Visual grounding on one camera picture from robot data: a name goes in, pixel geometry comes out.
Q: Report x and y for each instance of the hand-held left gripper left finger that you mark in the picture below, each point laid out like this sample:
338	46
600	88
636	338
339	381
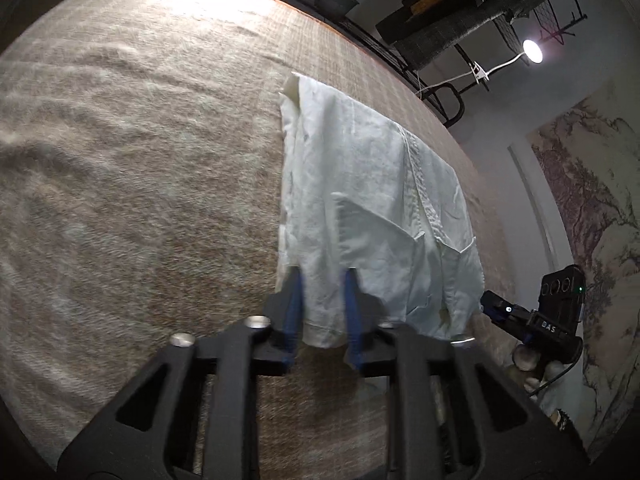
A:
295	305

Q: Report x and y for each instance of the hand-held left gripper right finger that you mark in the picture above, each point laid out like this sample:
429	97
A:
351	310

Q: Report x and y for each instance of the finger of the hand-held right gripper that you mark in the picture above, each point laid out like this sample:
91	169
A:
500	310

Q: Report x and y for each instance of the white small garment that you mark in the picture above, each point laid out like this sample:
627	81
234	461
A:
360	185

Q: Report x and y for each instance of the person's right hand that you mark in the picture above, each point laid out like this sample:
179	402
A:
546	374

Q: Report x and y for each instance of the beige woven blanket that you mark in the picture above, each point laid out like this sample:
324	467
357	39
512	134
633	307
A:
125	185

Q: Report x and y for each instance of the white clip lamp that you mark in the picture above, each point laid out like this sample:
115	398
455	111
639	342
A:
532	51

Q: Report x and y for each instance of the grey knitted cloth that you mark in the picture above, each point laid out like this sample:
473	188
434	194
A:
450	25

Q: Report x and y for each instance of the landscape wall painting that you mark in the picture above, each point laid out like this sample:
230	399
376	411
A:
595	240

